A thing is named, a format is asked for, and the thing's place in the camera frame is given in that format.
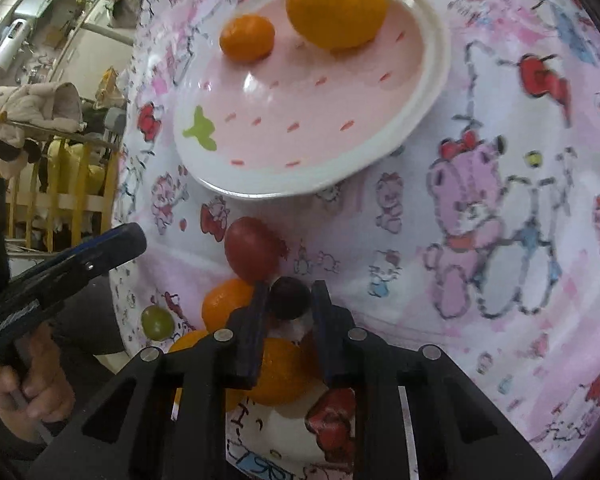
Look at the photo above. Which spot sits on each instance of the beige padded jacket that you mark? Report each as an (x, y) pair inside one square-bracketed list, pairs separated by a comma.
[(35, 107)]

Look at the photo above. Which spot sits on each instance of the yellow cloth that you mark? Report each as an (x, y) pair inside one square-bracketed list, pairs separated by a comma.
[(75, 167)]

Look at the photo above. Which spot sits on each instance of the dark purple grape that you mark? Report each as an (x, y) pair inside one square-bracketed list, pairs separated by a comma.
[(290, 299)]

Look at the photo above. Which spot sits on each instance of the large orange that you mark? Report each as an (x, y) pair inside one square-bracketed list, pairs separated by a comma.
[(336, 7)]

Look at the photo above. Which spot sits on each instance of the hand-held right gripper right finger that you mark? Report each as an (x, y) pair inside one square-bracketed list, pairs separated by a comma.
[(326, 335)]

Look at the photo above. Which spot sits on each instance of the small mandarin orange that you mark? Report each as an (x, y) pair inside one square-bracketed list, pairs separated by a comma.
[(247, 37), (224, 307)]

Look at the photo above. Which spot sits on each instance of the red cherry tomato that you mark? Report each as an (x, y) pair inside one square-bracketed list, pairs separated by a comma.
[(250, 250)]

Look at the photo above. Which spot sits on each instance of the person's left hand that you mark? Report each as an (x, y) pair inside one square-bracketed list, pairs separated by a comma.
[(42, 390)]

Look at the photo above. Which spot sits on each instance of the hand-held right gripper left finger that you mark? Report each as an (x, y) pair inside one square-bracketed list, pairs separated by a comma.
[(254, 332)]

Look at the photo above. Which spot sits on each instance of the green grape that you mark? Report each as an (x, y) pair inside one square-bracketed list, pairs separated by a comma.
[(156, 322)]

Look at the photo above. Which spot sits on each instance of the grey plastic stool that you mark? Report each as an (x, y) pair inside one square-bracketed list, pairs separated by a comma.
[(112, 121)]

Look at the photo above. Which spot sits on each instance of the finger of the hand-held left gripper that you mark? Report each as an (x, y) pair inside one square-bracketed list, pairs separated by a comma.
[(115, 247)]

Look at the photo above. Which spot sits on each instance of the pink strawberry-print plate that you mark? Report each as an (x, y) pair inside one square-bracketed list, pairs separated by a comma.
[(310, 120)]

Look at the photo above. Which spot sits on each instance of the pink cartoon printed blanket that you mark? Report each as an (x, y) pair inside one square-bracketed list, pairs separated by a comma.
[(480, 285)]

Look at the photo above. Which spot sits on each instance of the white kitchen appliance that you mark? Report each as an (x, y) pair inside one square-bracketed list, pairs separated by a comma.
[(5, 42)]

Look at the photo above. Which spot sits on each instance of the person's left forearm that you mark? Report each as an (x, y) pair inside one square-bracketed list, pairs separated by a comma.
[(2, 432)]

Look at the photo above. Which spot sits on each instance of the wooden rail rack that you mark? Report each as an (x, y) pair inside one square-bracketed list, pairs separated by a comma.
[(55, 200)]

